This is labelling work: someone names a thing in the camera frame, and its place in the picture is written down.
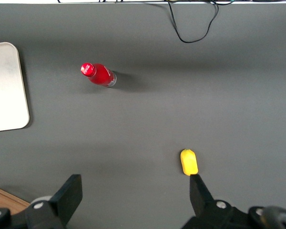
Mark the thin black looped cable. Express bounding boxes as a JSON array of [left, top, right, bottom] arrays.
[[167, 0, 220, 44]]

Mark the wooden drawer cabinet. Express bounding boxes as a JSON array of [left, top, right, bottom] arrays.
[[0, 183, 31, 212]]

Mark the beige plastic tray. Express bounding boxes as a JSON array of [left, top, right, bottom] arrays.
[[0, 42, 31, 133]]

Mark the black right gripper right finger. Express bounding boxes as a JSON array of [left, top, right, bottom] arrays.
[[181, 174, 249, 229]]

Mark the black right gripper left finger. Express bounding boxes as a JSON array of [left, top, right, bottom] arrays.
[[25, 174, 83, 229]]

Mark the red cola bottle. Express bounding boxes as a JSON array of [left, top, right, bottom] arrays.
[[80, 62, 117, 88]]

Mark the yellow lemon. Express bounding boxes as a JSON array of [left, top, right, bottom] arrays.
[[180, 148, 199, 177]]

